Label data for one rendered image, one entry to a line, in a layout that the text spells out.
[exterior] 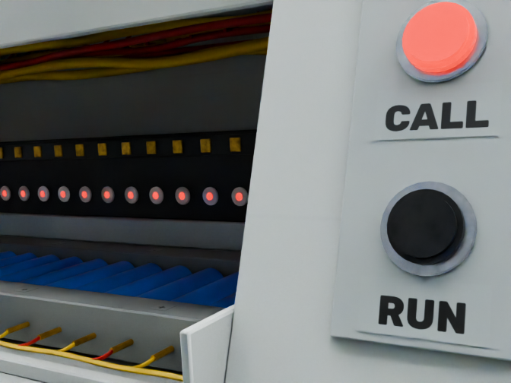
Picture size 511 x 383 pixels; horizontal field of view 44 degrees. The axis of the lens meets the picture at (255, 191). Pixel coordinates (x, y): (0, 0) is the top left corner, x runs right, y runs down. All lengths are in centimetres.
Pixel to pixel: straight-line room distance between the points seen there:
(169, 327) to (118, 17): 12
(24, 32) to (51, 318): 12
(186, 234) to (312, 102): 23
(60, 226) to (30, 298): 16
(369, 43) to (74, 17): 13
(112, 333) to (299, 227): 14
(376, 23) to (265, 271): 7
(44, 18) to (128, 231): 19
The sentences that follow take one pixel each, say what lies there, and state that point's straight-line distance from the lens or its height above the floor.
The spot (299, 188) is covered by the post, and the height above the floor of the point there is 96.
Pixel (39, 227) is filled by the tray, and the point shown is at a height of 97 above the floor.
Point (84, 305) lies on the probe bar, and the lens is 28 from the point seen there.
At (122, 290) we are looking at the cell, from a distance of 31.
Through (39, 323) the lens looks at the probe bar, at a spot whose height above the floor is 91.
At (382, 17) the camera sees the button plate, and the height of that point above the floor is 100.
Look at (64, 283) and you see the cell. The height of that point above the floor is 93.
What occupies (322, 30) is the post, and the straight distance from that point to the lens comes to 17.
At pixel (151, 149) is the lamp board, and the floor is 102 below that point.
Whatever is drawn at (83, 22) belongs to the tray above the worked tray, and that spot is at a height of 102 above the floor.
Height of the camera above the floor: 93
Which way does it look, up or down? 11 degrees up
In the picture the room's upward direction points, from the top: 7 degrees clockwise
